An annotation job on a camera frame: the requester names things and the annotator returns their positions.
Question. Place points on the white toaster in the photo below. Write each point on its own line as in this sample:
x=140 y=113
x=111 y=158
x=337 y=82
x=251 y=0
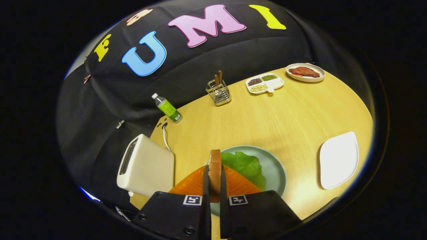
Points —
x=150 y=166

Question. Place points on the toasted bread slice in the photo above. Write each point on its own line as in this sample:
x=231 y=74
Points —
x=215 y=173

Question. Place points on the green lettuce leaf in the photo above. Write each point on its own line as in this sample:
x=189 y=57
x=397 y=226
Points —
x=247 y=166

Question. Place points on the brown cooked meat piece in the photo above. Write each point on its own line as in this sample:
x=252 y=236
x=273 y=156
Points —
x=305 y=71

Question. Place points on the white round plate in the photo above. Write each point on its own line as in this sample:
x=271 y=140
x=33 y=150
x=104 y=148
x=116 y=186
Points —
x=305 y=79

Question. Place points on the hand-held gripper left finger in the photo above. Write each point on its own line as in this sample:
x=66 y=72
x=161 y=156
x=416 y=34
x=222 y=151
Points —
x=206 y=200

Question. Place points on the pale green round plate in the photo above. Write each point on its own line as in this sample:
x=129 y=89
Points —
x=275 y=173

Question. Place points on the white squarish plate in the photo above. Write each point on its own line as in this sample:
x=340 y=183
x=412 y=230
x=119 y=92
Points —
x=338 y=160

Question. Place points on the white divided dish with beans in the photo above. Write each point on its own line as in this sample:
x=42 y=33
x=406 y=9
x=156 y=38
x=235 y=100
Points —
x=275 y=83

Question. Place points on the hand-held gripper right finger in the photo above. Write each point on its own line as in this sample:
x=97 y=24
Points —
x=223 y=213

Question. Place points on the green labelled plastic bottle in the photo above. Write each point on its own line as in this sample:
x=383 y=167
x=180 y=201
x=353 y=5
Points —
x=168 y=109

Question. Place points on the black backdrop cloth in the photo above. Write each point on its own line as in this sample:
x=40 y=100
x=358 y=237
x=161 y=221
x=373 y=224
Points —
x=200 y=63

